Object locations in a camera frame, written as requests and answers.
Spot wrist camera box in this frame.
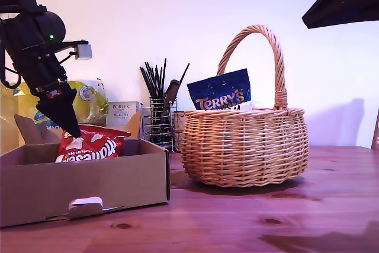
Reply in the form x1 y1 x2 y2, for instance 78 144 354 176
62 39 93 61

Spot clear measuring jar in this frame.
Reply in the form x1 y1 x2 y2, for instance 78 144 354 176
174 111 187 153

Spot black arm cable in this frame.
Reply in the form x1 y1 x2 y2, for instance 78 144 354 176
0 47 23 89

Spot blue Terry's orange egg bag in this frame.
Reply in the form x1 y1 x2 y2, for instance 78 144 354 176
186 68 252 111

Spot brown cardboard box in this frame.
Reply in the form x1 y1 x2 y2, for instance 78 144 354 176
0 110 172 229

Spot yellow plastic bag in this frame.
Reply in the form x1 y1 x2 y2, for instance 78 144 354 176
0 79 109 147

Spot thin black stick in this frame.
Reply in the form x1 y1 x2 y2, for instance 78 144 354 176
176 63 190 88
139 67 153 100
161 58 168 99
144 62 158 100
153 63 162 100

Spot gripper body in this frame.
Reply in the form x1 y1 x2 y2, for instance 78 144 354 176
13 46 72 97

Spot wire utensil holder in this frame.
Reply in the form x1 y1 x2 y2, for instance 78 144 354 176
142 98 178 150

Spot white Porlex box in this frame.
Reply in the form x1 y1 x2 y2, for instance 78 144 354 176
107 100 143 127

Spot red Maltesers bunnies bag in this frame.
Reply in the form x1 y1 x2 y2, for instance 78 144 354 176
54 124 132 164

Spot woven wicker basket with handle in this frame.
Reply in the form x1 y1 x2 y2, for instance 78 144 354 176
180 24 309 188

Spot brown knife handle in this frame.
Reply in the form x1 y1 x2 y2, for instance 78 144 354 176
164 80 180 107

